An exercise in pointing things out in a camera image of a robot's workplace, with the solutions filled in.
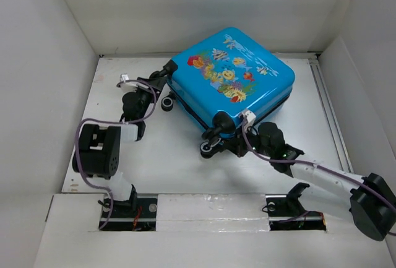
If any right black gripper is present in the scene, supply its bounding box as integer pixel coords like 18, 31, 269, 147
222, 123, 273, 157

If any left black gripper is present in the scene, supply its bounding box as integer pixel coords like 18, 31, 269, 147
133, 77, 167, 121

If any blue kids suitcase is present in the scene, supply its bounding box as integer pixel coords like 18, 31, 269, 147
150, 27, 295, 158

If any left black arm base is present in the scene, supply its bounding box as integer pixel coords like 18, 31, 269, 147
98, 186, 158, 231

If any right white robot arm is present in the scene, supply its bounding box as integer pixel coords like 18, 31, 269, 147
225, 119, 395, 241

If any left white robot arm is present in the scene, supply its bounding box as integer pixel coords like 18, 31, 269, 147
72, 76, 166, 217

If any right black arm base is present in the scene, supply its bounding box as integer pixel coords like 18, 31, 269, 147
261, 183, 327, 231

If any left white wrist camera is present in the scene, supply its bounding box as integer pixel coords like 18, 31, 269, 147
116, 74, 138, 93

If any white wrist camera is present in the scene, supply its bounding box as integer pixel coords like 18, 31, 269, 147
116, 74, 138, 93
241, 109, 256, 132

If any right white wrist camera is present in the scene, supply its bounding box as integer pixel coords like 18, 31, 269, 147
241, 109, 256, 132

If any aluminium frame rail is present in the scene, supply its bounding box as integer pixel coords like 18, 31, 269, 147
309, 53, 354, 173

